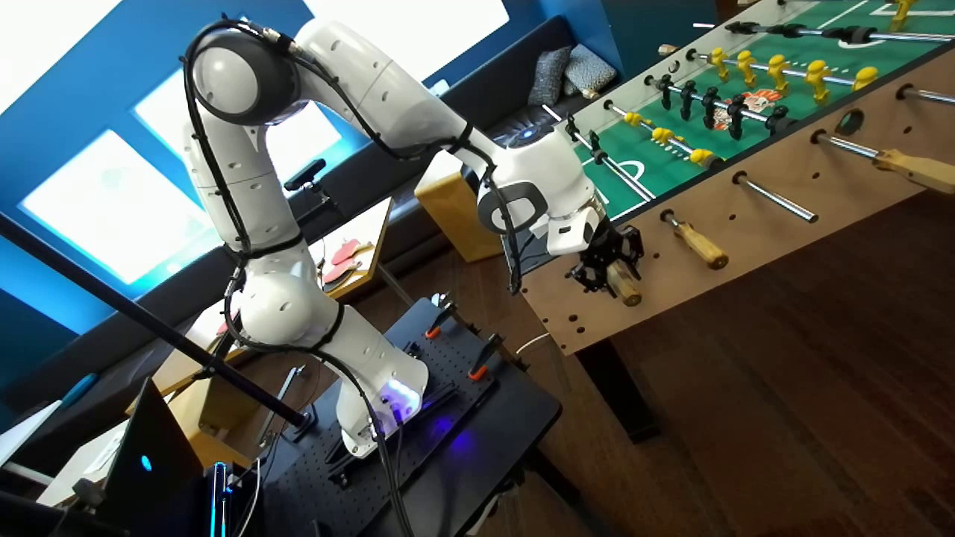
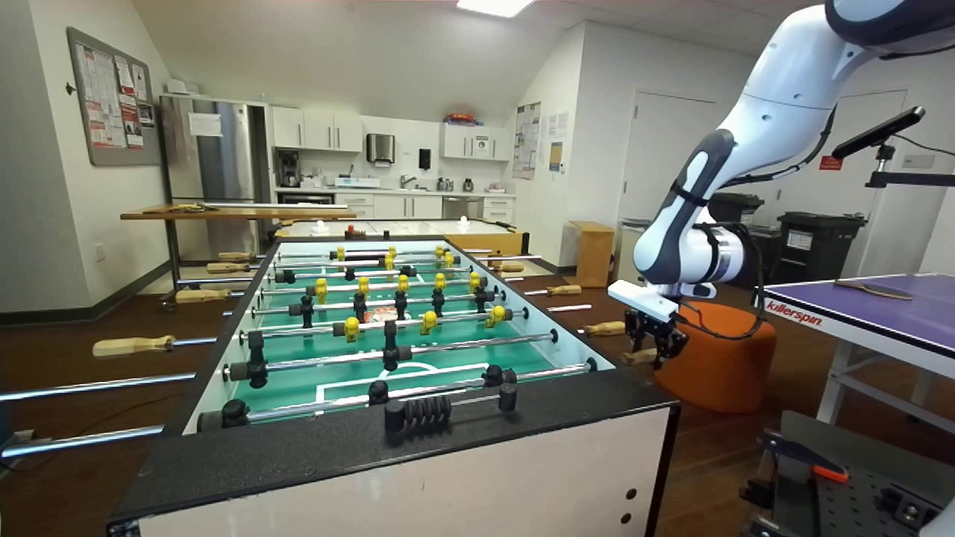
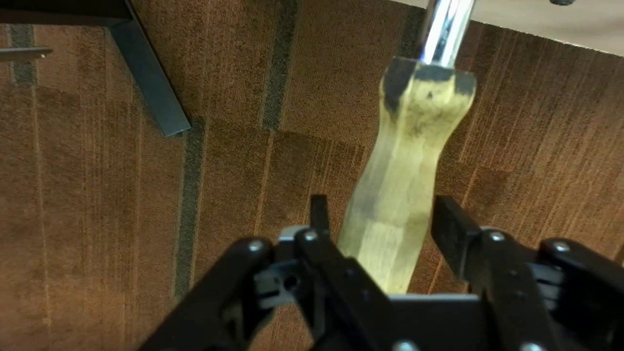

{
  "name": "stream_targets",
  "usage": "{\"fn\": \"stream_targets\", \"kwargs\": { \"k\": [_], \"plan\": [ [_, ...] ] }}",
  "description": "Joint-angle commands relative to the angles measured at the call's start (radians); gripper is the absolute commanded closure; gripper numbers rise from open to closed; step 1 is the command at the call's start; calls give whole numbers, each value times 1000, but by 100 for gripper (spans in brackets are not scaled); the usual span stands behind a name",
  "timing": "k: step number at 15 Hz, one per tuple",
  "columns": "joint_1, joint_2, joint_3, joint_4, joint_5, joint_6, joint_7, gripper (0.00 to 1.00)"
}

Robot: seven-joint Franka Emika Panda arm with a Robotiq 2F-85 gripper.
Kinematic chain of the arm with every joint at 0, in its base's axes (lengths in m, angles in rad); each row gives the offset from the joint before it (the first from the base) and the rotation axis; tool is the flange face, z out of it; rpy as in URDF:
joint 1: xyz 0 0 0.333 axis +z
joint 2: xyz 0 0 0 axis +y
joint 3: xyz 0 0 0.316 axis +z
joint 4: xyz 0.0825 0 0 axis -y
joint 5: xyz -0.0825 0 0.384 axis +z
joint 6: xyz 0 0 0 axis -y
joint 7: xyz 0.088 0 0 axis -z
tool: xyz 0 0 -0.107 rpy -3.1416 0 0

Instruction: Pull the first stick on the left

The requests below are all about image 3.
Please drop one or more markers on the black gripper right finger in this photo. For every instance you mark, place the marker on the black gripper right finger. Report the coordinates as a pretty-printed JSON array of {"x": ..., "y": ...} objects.
[{"x": 553, "y": 299}]

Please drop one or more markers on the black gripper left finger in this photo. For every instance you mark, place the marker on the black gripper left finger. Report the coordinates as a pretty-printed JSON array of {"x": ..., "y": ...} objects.
[{"x": 305, "y": 293}]

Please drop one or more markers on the dark grey metal leg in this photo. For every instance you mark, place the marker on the dark grey metal leg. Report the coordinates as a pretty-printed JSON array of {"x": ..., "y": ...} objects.
[{"x": 153, "y": 84}]

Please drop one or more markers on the thin grey metal bar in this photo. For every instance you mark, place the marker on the thin grey metal bar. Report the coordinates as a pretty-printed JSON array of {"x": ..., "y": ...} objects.
[{"x": 27, "y": 53}]

